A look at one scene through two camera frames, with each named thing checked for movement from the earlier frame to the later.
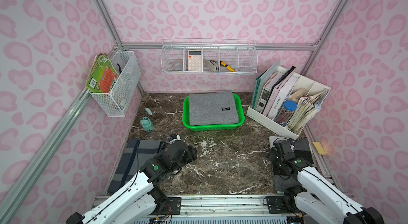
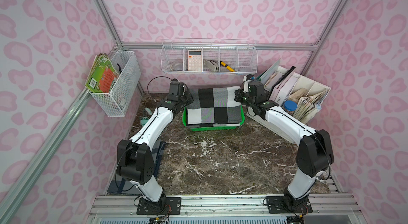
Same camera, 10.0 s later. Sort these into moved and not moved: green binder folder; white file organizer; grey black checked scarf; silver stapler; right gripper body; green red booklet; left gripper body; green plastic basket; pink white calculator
Moved: left gripper body; grey black checked scarf; right gripper body
Not moved: white file organizer; pink white calculator; green binder folder; green plastic basket; silver stapler; green red booklet
